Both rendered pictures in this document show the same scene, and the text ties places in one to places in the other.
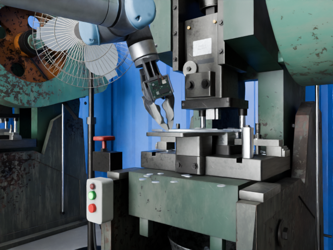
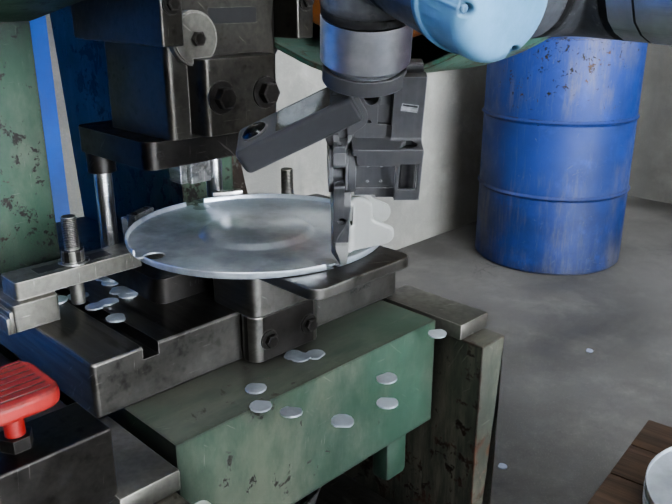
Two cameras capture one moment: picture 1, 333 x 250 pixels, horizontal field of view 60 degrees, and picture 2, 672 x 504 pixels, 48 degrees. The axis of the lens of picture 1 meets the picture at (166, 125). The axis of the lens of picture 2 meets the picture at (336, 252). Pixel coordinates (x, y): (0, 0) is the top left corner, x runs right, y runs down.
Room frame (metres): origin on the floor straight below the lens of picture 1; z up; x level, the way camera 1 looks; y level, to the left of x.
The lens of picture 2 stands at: (0.75, 0.70, 1.05)
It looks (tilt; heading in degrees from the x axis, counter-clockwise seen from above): 20 degrees down; 278
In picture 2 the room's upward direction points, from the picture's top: straight up
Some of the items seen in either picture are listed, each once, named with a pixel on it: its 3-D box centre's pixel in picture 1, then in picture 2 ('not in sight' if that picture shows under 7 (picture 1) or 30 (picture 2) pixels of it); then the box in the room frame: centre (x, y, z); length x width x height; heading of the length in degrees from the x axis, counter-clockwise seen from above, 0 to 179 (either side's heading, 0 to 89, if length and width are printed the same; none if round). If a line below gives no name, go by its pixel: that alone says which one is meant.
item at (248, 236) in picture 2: (195, 130); (256, 230); (0.94, -0.10, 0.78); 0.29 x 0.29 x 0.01
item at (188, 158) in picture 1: (187, 151); (285, 295); (0.91, -0.07, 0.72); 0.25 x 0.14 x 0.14; 143
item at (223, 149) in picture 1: (214, 147); (192, 255); (1.05, -0.18, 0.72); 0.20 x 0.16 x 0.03; 53
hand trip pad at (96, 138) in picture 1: (104, 146); (14, 425); (1.06, 0.23, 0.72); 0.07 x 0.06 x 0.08; 143
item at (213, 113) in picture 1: (212, 114); (193, 165); (1.04, -0.17, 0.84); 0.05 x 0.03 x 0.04; 53
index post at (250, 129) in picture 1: (247, 141); not in sight; (0.84, -0.24, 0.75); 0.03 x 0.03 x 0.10; 53
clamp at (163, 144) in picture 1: (176, 136); (66, 262); (1.15, -0.04, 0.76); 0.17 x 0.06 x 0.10; 53
